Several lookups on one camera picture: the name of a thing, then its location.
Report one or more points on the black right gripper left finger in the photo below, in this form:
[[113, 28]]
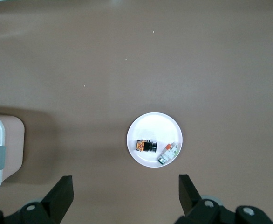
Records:
[[57, 198]]

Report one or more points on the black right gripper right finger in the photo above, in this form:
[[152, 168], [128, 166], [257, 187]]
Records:
[[190, 198]]

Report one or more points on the black and orange switch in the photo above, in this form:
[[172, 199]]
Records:
[[147, 146]]

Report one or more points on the white lidded storage box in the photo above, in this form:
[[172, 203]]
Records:
[[13, 140]]

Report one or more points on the pink round plate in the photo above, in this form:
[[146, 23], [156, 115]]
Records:
[[155, 126]]

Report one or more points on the white switch with orange part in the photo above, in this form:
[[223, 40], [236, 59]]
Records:
[[169, 152]]

